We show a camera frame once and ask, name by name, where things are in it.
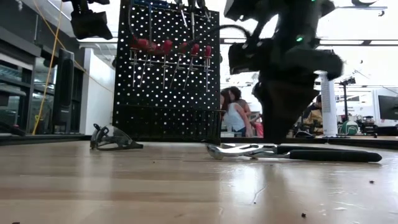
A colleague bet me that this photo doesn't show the silver pliers with black handles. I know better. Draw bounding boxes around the silver pliers with black handles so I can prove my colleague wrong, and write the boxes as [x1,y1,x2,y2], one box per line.
[205,142,383,164]

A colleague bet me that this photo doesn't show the long black-handled awl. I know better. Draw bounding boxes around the long black-handled awl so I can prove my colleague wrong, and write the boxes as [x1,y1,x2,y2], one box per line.
[188,0,197,40]

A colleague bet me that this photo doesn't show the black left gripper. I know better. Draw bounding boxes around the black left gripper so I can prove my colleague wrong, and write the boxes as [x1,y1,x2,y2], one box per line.
[70,10,114,40]

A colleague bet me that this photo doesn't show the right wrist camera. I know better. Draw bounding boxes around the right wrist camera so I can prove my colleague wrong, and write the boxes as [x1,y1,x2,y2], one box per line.
[228,42,265,76]

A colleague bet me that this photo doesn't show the white column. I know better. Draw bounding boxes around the white column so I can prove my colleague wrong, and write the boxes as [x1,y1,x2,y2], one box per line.
[320,70,338,136]

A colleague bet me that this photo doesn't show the black metal pegboard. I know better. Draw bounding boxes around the black metal pegboard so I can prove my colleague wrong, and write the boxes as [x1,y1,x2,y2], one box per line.
[111,0,222,144]

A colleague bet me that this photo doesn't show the black monitor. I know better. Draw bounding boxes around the black monitor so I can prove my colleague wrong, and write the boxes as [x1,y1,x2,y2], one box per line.
[377,95,398,121]

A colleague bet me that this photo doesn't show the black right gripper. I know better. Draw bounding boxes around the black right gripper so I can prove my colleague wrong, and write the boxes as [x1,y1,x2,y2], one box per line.
[252,39,345,144]

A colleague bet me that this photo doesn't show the green round chair back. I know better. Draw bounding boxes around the green round chair back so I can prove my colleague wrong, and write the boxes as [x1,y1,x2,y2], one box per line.
[338,120,361,136]

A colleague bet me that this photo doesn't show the black-handled screwdriver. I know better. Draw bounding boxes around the black-handled screwdriver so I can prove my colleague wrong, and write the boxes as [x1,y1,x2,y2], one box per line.
[198,0,212,23]

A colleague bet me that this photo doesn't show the ceiling light strip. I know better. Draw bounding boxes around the ceiling light strip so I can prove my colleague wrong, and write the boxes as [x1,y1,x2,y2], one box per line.
[76,37,119,44]
[319,39,364,45]

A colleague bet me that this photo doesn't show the clear safety glasses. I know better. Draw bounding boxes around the clear safety glasses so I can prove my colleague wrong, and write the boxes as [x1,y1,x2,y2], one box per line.
[89,123,144,152]

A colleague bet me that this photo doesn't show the yellow cable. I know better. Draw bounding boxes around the yellow cable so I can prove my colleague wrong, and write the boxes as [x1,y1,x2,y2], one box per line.
[30,0,65,135]

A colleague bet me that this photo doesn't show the person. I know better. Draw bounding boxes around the person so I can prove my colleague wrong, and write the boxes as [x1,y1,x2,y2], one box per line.
[228,86,264,138]
[298,94,324,137]
[220,87,254,138]

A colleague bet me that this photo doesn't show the black light stand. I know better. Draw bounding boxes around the black light stand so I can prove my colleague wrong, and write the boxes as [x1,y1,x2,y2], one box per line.
[339,76,358,123]

